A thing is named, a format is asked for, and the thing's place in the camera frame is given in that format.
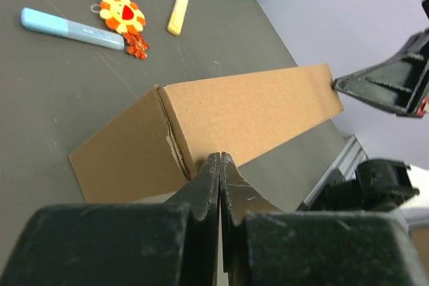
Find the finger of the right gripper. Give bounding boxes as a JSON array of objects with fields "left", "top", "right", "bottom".
[{"left": 332, "top": 29, "right": 428, "bottom": 118}]

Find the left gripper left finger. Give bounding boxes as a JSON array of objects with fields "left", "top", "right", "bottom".
[{"left": 1, "top": 153, "right": 221, "bottom": 285}]

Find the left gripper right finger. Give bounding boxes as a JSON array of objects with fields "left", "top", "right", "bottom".
[{"left": 219, "top": 153, "right": 428, "bottom": 285}]

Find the brown cardboard box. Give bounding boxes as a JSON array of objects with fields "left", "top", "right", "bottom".
[{"left": 69, "top": 64, "right": 343, "bottom": 203}]

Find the red glitter ornament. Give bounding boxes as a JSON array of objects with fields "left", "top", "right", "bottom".
[{"left": 124, "top": 33, "right": 150, "bottom": 60}]

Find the orange flower plush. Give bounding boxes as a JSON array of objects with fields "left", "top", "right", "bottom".
[{"left": 98, "top": 0, "right": 146, "bottom": 34}]

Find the blue marker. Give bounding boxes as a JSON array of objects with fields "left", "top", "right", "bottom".
[{"left": 20, "top": 7, "right": 125, "bottom": 50}]

